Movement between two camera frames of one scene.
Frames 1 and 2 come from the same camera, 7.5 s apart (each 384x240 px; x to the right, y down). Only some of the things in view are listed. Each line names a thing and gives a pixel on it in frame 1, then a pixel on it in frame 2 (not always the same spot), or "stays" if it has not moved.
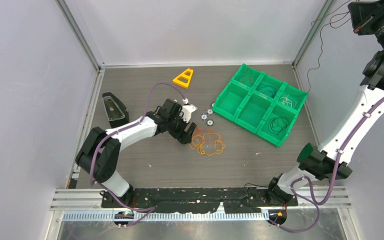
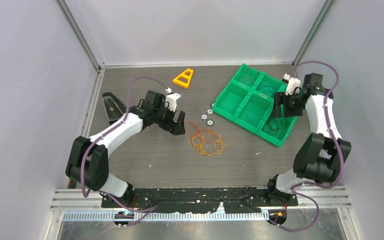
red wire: x=246 y=75 stays
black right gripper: x=365 y=15 -> x=279 y=98
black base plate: x=196 y=200 stays
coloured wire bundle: x=208 y=143 stays
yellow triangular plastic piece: x=184 y=79 stays
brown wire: x=322 y=48 -> x=272 y=125
